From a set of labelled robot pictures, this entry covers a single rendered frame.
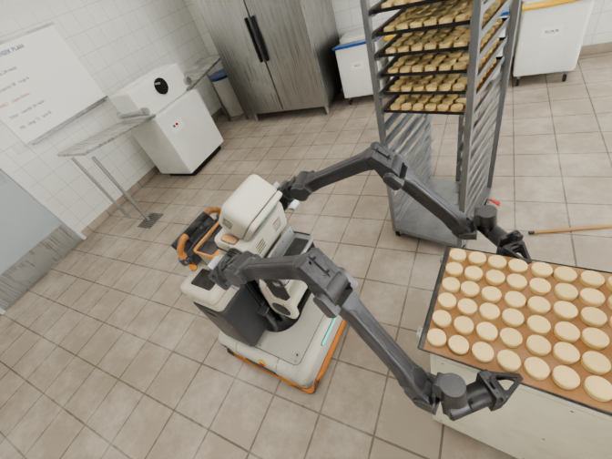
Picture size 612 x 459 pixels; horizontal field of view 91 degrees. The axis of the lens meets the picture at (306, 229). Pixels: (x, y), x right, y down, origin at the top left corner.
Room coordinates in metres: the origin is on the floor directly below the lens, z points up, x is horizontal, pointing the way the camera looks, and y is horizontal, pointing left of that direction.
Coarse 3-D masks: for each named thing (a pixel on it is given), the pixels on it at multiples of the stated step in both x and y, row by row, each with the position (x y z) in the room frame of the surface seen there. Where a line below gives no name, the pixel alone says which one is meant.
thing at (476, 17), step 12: (480, 0) 1.13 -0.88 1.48; (480, 12) 1.13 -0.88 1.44; (480, 24) 1.13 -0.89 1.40; (480, 36) 1.14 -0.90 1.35; (468, 72) 1.15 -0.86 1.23; (468, 84) 1.15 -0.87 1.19; (468, 96) 1.14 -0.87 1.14; (468, 108) 1.14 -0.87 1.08; (468, 120) 1.14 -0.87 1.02; (468, 132) 1.14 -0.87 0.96; (468, 144) 1.13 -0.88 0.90; (468, 156) 1.13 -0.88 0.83; (468, 168) 1.13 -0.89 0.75
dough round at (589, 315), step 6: (582, 312) 0.27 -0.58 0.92; (588, 312) 0.26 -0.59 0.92; (594, 312) 0.26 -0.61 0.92; (600, 312) 0.25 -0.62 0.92; (582, 318) 0.26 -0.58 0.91; (588, 318) 0.25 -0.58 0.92; (594, 318) 0.25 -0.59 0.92; (600, 318) 0.24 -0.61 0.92; (606, 318) 0.24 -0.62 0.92; (588, 324) 0.24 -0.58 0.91; (594, 324) 0.24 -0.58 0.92; (600, 324) 0.23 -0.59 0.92
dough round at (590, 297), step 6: (588, 288) 0.32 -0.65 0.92; (582, 294) 0.31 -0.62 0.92; (588, 294) 0.31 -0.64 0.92; (594, 294) 0.30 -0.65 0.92; (600, 294) 0.29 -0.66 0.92; (582, 300) 0.30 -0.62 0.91; (588, 300) 0.29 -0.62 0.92; (594, 300) 0.29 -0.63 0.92; (600, 300) 0.28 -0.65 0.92; (594, 306) 0.28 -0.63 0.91
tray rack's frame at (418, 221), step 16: (512, 16) 1.51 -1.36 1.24; (512, 32) 1.50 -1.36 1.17; (512, 48) 1.49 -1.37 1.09; (496, 128) 1.51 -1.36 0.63; (496, 144) 1.50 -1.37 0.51; (448, 192) 1.62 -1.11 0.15; (416, 208) 1.60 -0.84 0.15; (400, 224) 1.51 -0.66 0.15; (416, 224) 1.45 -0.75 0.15; (432, 224) 1.39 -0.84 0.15; (432, 240) 1.28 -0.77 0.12; (448, 240) 1.21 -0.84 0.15; (464, 240) 1.16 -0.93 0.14
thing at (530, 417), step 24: (432, 360) 0.36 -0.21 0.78; (504, 384) 0.22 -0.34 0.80; (504, 408) 0.20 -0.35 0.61; (528, 408) 0.17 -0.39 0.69; (552, 408) 0.14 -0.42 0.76; (576, 408) 0.11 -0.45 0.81; (480, 432) 0.23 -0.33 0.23; (504, 432) 0.18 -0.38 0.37; (528, 432) 0.14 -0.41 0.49; (552, 432) 0.11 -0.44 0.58; (576, 432) 0.09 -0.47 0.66; (600, 432) 0.06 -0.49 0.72; (528, 456) 0.11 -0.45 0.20; (552, 456) 0.08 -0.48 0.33; (576, 456) 0.05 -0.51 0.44; (600, 456) 0.03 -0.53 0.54
